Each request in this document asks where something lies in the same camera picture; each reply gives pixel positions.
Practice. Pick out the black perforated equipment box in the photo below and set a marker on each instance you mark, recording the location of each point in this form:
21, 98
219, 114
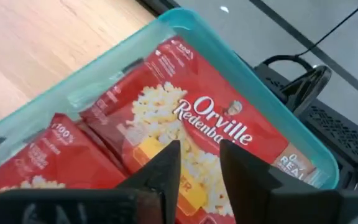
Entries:
337, 133

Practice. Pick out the white tape scrap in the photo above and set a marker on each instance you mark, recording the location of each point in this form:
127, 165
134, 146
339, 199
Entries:
224, 9

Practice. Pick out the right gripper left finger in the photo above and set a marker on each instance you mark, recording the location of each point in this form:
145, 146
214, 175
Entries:
154, 186

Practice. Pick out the teal plastic basket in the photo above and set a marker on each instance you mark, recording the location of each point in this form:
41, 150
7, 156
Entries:
182, 18

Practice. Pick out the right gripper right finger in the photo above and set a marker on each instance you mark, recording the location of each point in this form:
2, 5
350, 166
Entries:
247, 193

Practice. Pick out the glossy black clamp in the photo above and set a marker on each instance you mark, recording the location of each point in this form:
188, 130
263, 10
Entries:
309, 84

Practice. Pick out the red Orville popcorn bag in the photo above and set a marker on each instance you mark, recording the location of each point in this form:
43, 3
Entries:
228, 93
73, 161

